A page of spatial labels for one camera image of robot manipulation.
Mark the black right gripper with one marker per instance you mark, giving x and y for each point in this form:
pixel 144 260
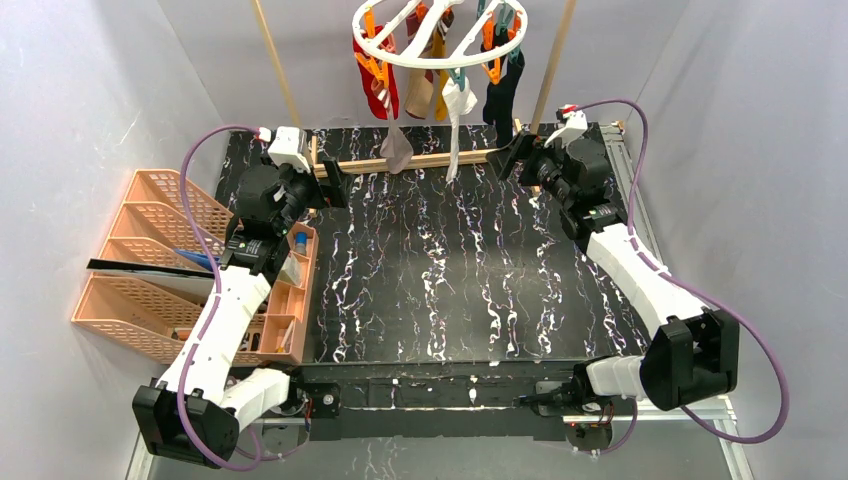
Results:
pixel 526 156

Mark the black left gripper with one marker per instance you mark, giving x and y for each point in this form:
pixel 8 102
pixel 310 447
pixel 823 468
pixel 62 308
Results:
pixel 321 182

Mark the grey sock brown stripes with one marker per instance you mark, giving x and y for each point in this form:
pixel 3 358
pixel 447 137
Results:
pixel 396 148

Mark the white sock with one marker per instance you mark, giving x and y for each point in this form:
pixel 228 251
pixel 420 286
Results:
pixel 460 100

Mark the red bear sock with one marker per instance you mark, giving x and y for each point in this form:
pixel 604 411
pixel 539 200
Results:
pixel 381 101

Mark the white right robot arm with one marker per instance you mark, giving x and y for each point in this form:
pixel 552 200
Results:
pixel 693 353

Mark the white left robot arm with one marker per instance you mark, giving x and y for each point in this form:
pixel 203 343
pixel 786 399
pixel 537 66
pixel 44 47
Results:
pixel 190 414

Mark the black sock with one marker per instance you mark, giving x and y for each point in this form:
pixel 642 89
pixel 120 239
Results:
pixel 498 108

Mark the teal clothes peg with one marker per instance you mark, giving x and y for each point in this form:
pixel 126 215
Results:
pixel 458 76

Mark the beige purple striped sock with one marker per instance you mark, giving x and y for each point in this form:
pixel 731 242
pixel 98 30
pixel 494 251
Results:
pixel 420 87

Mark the orange clothes peg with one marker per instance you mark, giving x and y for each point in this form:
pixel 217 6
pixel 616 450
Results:
pixel 378 69

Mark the mustard yellow sock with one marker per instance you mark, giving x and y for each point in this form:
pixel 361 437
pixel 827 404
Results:
pixel 439 51

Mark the peach compartment tray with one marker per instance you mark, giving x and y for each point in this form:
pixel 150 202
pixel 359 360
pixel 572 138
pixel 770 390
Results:
pixel 284 333

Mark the black white folder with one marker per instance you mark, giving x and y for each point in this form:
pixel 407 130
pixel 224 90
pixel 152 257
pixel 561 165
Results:
pixel 189 283

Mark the peach mesh file rack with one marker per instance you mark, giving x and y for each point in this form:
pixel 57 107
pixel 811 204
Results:
pixel 142 293

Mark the wooden hanging rack frame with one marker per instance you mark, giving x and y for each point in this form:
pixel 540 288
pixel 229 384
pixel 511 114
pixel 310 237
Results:
pixel 409 58

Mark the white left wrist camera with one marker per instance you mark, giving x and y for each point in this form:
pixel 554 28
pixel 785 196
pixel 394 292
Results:
pixel 289 146

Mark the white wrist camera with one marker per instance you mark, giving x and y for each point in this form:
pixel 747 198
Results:
pixel 289 146
pixel 572 124

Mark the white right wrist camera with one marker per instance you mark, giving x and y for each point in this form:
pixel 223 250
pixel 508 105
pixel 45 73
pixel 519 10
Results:
pixel 572 124

